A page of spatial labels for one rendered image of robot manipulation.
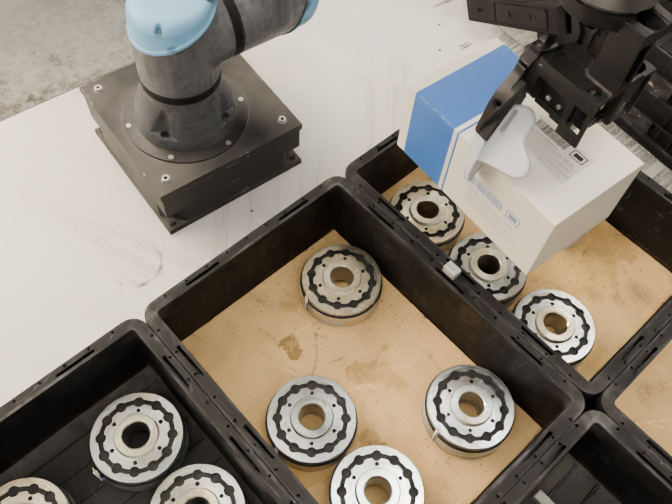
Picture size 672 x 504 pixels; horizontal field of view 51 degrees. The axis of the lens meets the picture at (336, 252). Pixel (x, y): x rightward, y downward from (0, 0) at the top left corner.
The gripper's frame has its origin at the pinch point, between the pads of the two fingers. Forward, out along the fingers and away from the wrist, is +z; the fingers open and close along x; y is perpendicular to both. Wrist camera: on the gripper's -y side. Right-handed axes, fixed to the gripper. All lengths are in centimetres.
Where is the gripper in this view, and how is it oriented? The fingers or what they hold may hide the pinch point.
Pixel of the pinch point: (515, 141)
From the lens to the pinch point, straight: 72.7
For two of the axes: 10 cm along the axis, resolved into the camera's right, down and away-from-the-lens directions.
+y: 6.0, 7.1, -3.8
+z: -0.6, 5.1, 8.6
